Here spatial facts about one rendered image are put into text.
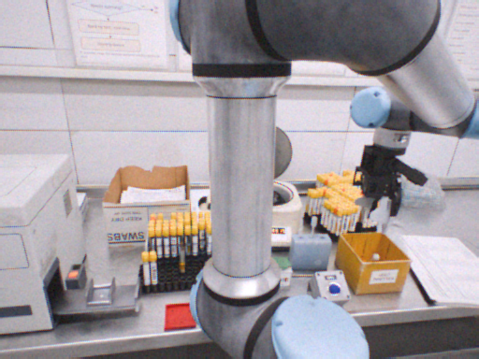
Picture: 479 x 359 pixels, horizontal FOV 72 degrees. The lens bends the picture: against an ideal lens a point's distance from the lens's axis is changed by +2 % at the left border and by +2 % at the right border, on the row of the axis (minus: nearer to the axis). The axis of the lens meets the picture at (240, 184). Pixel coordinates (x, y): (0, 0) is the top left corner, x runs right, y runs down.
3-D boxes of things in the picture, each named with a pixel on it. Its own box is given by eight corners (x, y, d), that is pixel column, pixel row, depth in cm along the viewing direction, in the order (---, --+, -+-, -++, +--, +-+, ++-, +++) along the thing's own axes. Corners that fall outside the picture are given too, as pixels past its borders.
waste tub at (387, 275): (355, 295, 83) (362, 264, 79) (332, 263, 95) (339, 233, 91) (403, 293, 85) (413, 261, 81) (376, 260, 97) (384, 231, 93)
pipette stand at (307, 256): (292, 276, 89) (296, 245, 85) (286, 260, 95) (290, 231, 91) (327, 276, 90) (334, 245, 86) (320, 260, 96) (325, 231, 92)
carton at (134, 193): (106, 249, 96) (99, 202, 90) (122, 203, 122) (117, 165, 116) (191, 243, 101) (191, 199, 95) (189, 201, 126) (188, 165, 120)
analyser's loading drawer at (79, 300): (35, 321, 69) (30, 302, 67) (47, 298, 75) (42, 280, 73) (138, 311, 73) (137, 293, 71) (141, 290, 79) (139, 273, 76)
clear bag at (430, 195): (393, 205, 132) (401, 173, 126) (387, 188, 147) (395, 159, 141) (449, 213, 127) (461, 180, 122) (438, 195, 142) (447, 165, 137)
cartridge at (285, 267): (274, 290, 84) (277, 268, 81) (269, 278, 88) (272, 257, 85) (290, 289, 84) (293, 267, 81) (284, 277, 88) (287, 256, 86)
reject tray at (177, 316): (164, 330, 71) (164, 327, 70) (165, 307, 77) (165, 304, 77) (195, 327, 72) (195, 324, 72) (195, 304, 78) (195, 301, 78)
